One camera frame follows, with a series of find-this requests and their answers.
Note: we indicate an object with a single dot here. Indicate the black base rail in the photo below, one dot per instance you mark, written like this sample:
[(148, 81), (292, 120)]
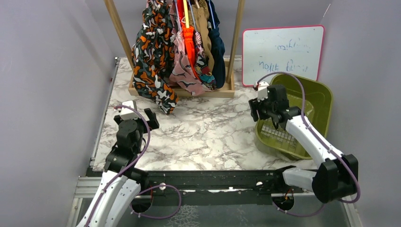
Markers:
[(204, 188)]

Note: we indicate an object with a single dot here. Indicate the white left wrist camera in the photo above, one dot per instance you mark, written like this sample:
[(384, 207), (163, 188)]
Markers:
[(126, 112)]

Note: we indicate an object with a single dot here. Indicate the pink framed whiteboard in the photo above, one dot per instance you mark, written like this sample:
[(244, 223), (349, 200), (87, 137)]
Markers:
[(293, 49)]

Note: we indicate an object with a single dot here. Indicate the tan khaki shorts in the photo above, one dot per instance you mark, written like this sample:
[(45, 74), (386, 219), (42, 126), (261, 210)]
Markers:
[(201, 14)]

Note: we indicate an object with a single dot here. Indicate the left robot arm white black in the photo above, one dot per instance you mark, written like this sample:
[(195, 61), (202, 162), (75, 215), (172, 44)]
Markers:
[(121, 181)]

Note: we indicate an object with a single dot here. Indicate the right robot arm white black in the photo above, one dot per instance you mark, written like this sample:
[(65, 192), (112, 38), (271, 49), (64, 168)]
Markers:
[(336, 176)]

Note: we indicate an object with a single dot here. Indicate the camouflage orange black garment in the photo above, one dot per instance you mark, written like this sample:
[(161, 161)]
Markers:
[(153, 56)]

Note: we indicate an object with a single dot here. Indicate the pink patterned garment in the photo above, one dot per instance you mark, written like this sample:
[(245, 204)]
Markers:
[(182, 73)]

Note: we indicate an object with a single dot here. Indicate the colourful patterned shorts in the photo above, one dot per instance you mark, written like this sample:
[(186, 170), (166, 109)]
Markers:
[(201, 65)]

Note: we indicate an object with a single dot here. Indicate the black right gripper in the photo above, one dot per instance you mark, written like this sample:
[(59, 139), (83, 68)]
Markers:
[(255, 106)]

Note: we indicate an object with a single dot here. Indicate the olive green plastic basket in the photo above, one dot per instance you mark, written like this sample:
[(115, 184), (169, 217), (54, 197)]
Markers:
[(318, 104)]

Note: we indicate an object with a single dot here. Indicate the light blue wire hanger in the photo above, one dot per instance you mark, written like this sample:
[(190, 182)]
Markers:
[(212, 15)]

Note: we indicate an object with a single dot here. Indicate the wooden clothes rack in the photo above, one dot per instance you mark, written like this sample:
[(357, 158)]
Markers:
[(228, 90)]

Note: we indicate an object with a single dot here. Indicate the navy blue shorts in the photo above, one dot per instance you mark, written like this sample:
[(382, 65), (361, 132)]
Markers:
[(217, 49)]

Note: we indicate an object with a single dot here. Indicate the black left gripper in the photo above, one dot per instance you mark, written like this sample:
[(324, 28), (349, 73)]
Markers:
[(152, 123)]

